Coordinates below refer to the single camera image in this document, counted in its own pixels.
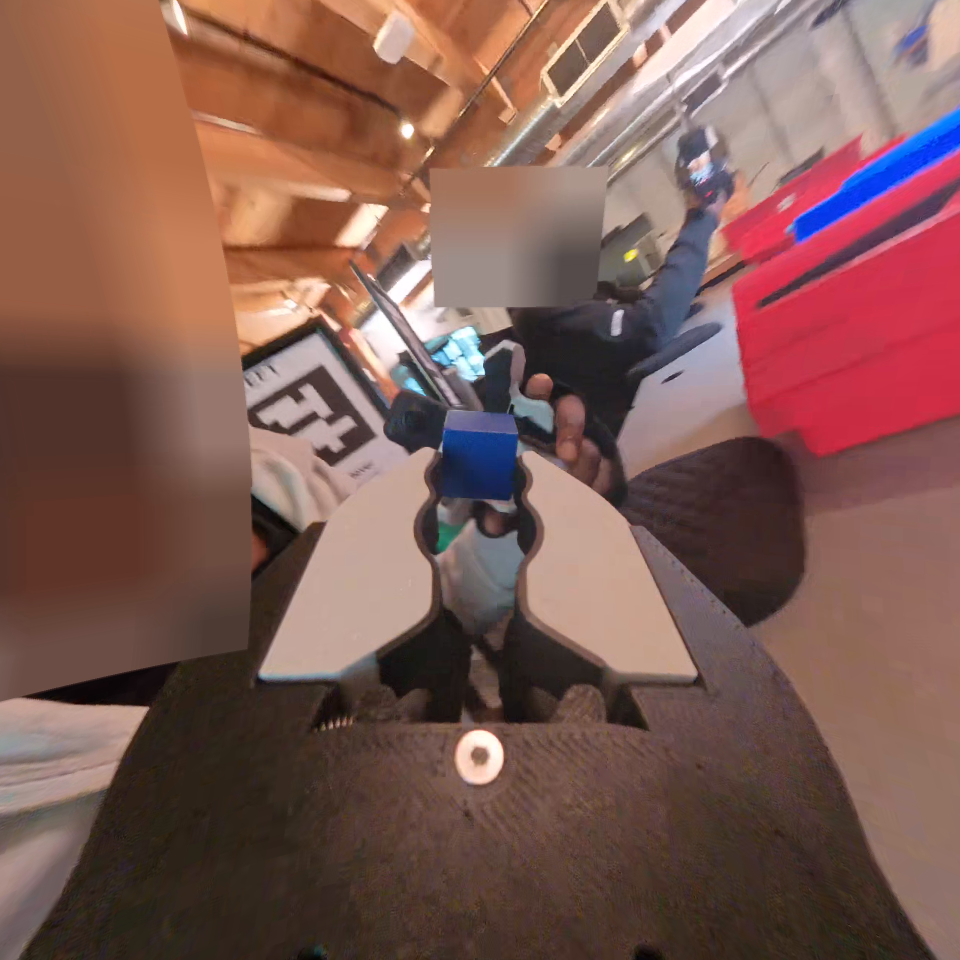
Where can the ceiling air vent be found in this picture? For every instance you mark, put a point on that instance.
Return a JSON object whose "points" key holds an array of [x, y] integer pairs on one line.
{"points": [[585, 49]]}

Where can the blue storage bin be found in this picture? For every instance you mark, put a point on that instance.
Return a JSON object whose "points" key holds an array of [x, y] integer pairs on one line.
{"points": [[877, 180]]}

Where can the framed marker sign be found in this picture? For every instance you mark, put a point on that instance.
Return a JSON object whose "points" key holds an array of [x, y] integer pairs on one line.
{"points": [[300, 405]]}

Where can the person's left forearm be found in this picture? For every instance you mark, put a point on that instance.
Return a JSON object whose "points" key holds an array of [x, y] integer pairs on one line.
{"points": [[480, 577]]}

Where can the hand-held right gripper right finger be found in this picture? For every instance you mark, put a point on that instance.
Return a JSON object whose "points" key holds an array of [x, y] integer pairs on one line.
{"points": [[592, 585]]}

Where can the black honeycomb pad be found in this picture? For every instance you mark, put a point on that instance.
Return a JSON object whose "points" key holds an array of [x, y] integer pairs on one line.
{"points": [[675, 352], [720, 525]]}

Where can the person's left hand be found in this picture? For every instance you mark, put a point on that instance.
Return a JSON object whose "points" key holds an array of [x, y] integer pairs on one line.
{"points": [[571, 435]]}

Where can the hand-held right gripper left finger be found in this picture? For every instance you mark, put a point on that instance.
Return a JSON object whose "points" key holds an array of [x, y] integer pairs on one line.
{"points": [[360, 585]]}

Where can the silver air duct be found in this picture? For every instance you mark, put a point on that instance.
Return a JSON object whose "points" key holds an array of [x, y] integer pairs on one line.
{"points": [[540, 120]]}

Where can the large red storage bin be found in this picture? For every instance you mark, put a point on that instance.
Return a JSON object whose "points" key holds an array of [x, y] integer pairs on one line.
{"points": [[847, 360]]}

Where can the blue cube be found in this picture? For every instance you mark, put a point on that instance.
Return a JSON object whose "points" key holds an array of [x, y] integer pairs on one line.
{"points": [[480, 457]]}

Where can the white ceiling sensor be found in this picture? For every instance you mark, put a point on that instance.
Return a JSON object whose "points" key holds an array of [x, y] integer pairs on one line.
{"points": [[394, 37]]}

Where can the black flat pad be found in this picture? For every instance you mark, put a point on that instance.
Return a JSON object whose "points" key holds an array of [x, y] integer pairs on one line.
{"points": [[862, 247]]}

